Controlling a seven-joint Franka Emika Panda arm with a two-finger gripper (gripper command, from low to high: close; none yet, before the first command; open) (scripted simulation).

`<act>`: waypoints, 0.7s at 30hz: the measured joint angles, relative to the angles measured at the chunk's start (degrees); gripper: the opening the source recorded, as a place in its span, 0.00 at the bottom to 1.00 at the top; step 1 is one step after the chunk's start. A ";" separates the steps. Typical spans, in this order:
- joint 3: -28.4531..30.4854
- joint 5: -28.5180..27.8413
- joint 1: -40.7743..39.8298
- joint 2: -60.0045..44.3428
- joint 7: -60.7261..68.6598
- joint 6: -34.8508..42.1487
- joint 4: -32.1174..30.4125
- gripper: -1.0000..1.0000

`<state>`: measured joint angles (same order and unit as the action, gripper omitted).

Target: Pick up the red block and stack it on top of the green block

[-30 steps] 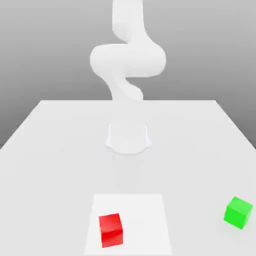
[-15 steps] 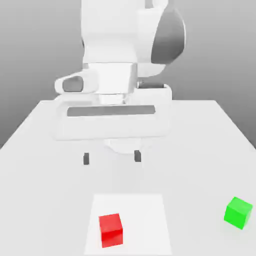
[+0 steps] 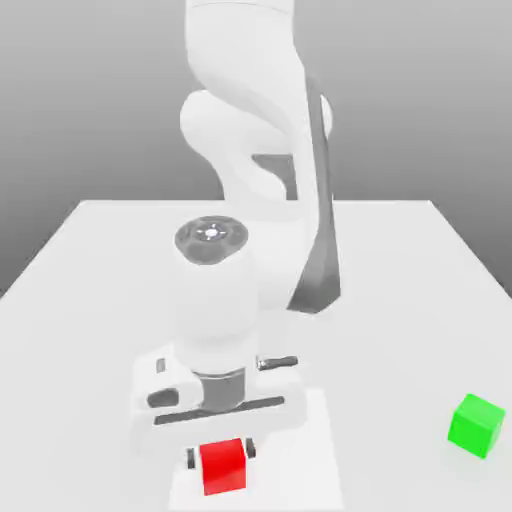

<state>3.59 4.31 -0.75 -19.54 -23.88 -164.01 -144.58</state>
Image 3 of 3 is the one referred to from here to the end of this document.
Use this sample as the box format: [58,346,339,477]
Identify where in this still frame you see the small green cube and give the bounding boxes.
[446,392,508,461]

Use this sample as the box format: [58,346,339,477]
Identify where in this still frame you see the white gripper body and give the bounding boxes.
[128,384,312,456]

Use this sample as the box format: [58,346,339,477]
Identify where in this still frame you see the small red cube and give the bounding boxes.
[198,437,248,497]

